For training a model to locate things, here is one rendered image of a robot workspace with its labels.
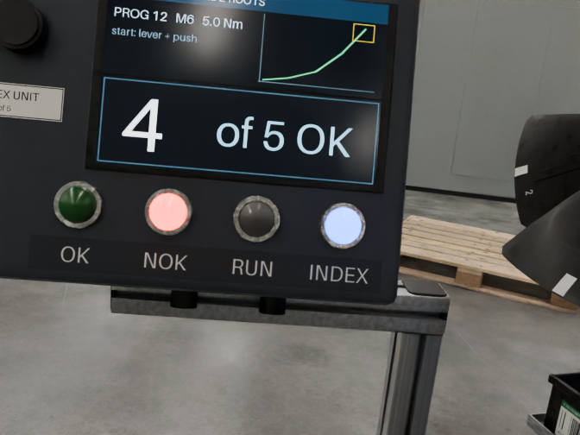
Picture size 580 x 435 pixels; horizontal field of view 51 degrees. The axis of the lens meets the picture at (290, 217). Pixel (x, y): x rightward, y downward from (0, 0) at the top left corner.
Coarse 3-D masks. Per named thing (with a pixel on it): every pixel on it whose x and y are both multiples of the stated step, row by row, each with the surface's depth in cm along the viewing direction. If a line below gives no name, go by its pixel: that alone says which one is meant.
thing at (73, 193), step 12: (60, 192) 34; (72, 192) 33; (84, 192) 34; (96, 192) 34; (60, 204) 33; (72, 204) 33; (84, 204) 33; (96, 204) 34; (60, 216) 34; (72, 216) 33; (84, 216) 34; (96, 216) 34
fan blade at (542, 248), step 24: (576, 192) 90; (552, 216) 90; (576, 216) 88; (528, 240) 90; (552, 240) 88; (576, 240) 86; (528, 264) 88; (552, 264) 86; (576, 264) 84; (552, 288) 84; (576, 288) 83
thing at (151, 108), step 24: (120, 96) 34; (144, 96) 34; (168, 96) 34; (120, 120) 34; (144, 120) 34; (168, 120) 34; (96, 144) 34; (120, 144) 34; (144, 144) 34; (168, 144) 34; (168, 168) 34
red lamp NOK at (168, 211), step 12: (156, 192) 34; (168, 192) 34; (180, 192) 34; (156, 204) 34; (168, 204) 34; (180, 204) 34; (156, 216) 34; (168, 216) 34; (180, 216) 34; (156, 228) 34; (168, 228) 34; (180, 228) 34
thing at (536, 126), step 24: (528, 120) 120; (552, 120) 113; (576, 120) 108; (528, 144) 118; (552, 144) 112; (576, 144) 107; (528, 168) 116; (552, 168) 111; (576, 168) 107; (552, 192) 111; (528, 216) 115
